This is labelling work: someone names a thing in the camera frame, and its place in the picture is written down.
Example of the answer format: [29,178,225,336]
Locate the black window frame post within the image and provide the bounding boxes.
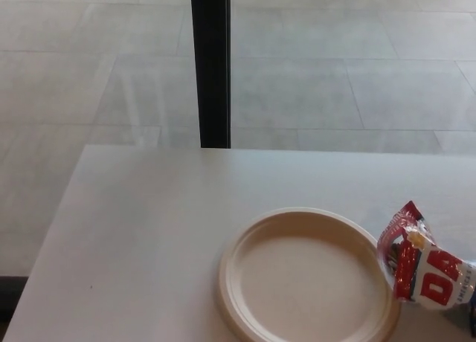
[190,0,232,149]

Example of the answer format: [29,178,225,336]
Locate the round beige paper plate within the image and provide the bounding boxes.
[216,207,403,342]

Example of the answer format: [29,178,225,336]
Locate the red white sunflower seed bag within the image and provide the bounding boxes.
[376,200,476,314]

